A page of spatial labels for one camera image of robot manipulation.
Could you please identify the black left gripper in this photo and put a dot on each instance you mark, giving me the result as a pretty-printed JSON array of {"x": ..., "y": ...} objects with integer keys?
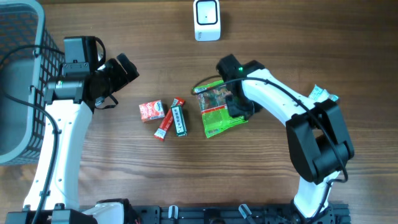
[{"x": 117, "y": 73}]

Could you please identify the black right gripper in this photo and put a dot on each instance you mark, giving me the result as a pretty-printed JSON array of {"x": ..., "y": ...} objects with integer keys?
[{"x": 234, "y": 104}]

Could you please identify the green snack bag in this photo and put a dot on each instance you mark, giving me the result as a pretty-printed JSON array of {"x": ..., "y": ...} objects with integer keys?
[{"x": 214, "y": 109}]

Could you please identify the red tissue pack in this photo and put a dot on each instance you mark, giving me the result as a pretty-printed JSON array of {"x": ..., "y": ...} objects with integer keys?
[{"x": 151, "y": 110}]

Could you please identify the green white medicine box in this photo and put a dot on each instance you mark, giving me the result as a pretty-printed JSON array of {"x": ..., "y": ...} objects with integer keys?
[{"x": 179, "y": 121}]

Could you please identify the red stick sachet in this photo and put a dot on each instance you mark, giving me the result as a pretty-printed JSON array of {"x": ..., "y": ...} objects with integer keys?
[{"x": 167, "y": 121}]

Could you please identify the mint green wipes pack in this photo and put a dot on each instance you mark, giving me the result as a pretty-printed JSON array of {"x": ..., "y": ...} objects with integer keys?
[{"x": 319, "y": 95}]

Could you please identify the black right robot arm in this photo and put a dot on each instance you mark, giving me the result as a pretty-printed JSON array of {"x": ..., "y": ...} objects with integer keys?
[{"x": 318, "y": 139}]

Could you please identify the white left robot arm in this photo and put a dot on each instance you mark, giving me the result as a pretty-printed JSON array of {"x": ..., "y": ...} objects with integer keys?
[{"x": 70, "y": 99}]

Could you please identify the white barcode scanner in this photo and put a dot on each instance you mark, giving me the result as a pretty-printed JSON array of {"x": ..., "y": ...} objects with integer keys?
[{"x": 207, "y": 20}]

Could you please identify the dark grey plastic basket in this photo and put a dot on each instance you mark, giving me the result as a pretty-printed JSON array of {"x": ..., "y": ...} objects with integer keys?
[{"x": 29, "y": 58}]

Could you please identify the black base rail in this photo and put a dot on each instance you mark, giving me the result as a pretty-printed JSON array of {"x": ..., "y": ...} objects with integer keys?
[{"x": 268, "y": 214}]

